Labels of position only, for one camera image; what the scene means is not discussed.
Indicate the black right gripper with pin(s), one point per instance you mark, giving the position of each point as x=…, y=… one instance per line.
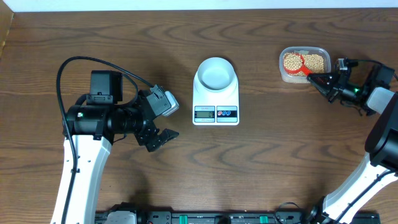
x=334, y=84

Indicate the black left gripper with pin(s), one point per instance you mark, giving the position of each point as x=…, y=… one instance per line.
x=145, y=135

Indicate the red plastic measuring scoop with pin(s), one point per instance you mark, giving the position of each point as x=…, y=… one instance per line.
x=294, y=63

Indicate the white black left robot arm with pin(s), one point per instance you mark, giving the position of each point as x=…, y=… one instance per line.
x=89, y=129

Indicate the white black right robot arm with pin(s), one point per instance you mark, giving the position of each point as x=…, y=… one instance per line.
x=378, y=167

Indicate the white digital kitchen scale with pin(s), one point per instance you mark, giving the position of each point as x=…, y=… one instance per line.
x=215, y=108

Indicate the grey plastic bowl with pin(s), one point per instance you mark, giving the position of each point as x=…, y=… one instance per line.
x=216, y=73

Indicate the clear container of soybeans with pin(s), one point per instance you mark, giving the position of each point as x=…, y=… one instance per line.
x=316, y=59

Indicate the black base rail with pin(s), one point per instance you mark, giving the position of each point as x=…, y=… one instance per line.
x=129, y=213

